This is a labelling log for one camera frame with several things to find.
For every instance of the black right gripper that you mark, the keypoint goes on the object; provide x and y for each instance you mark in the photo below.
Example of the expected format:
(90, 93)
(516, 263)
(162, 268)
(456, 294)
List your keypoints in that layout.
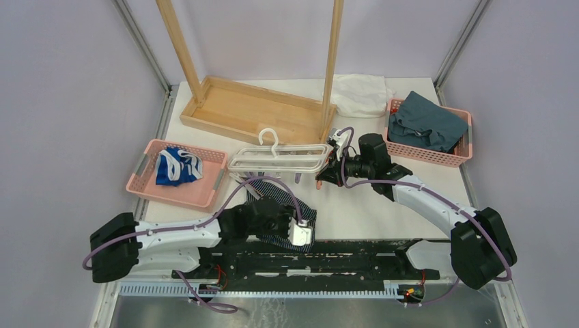
(332, 171)

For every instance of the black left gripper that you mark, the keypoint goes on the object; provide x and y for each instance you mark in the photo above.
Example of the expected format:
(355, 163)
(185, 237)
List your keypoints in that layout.
(288, 211)

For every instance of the white plastic clip hanger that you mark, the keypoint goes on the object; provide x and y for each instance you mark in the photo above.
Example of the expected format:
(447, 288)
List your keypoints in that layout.
(271, 157)

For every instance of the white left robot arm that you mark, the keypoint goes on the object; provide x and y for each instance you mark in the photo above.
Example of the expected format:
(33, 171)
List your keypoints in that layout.
(124, 245)

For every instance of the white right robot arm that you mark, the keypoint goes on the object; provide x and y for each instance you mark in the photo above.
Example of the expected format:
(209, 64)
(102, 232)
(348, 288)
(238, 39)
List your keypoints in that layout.
(479, 249)

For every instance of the teal grey underwear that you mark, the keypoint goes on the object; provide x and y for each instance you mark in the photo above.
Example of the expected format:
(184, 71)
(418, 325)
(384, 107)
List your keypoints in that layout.
(422, 124)

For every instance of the blue white underwear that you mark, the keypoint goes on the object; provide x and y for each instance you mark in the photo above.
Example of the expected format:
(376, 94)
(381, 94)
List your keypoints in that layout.
(175, 166)

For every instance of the wooden hanger rack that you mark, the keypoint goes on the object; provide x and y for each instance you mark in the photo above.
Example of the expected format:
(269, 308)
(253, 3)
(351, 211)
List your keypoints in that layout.
(239, 111)

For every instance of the white folded cloth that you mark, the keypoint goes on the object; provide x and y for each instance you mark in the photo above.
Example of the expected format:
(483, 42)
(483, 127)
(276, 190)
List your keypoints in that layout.
(360, 95)

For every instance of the pink basket left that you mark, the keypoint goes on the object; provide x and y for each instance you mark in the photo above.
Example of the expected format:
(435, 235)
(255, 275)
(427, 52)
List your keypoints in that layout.
(200, 195)

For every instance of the pink basket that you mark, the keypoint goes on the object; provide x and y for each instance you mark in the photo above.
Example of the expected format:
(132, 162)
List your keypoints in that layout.
(461, 152)
(200, 195)

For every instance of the pink basket right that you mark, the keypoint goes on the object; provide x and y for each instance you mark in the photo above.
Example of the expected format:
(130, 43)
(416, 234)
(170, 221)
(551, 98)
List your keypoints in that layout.
(461, 152)

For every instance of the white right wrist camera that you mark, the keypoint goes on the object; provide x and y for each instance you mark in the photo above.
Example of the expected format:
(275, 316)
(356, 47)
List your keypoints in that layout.
(340, 140)

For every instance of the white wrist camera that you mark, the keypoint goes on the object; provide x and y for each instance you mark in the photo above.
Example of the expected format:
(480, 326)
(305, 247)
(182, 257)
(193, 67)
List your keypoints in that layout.
(340, 140)
(300, 234)

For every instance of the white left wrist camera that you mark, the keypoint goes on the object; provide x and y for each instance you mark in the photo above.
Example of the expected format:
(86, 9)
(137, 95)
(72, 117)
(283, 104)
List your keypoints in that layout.
(300, 234)

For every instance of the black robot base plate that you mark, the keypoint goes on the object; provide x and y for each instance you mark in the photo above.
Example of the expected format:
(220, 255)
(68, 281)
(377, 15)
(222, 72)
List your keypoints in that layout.
(330, 266)

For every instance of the white slotted cable duct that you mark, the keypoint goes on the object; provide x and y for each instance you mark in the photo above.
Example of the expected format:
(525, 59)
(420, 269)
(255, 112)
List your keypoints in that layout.
(179, 289)

